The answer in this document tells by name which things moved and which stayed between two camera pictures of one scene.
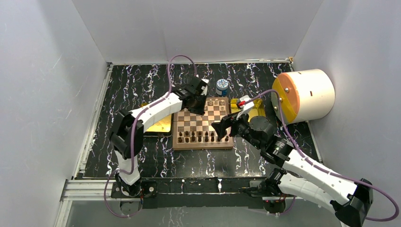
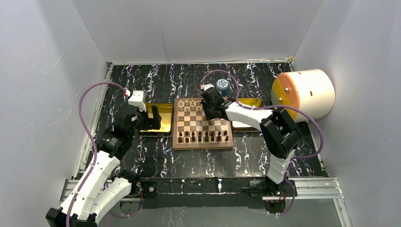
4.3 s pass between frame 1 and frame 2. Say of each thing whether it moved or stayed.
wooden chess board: stayed
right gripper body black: moved
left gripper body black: moved
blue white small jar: stayed
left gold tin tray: stayed
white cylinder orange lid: stayed
